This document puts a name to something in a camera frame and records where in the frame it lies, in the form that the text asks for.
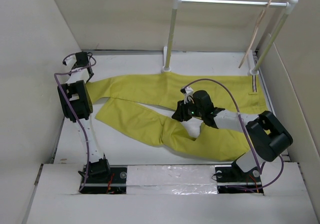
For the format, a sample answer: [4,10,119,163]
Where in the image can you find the yellow trousers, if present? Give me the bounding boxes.
[86,72,267,161]

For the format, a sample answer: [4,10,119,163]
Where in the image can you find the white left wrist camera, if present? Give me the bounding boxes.
[62,53,77,66]

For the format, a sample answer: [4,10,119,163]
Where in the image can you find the white clothes rack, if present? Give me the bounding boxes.
[160,0,299,78]

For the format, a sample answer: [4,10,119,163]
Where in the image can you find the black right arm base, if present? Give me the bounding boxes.
[211,165,264,194]

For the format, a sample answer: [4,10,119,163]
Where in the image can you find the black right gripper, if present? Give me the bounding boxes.
[171,98,204,122]

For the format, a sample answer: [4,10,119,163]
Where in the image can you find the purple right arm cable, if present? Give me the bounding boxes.
[180,78,285,193]

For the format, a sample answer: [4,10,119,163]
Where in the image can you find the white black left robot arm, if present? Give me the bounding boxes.
[54,51,112,183]

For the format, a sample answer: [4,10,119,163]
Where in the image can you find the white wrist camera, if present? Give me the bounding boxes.
[62,53,77,66]
[180,86,194,104]

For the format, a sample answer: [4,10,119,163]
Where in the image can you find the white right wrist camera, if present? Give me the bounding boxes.
[180,86,194,104]

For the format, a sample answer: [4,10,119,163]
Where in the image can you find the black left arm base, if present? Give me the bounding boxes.
[80,166,128,195]

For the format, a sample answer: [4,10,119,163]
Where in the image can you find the beige wooden hanger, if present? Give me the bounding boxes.
[238,0,272,68]

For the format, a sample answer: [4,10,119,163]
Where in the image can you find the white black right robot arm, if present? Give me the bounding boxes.
[172,87,293,181]

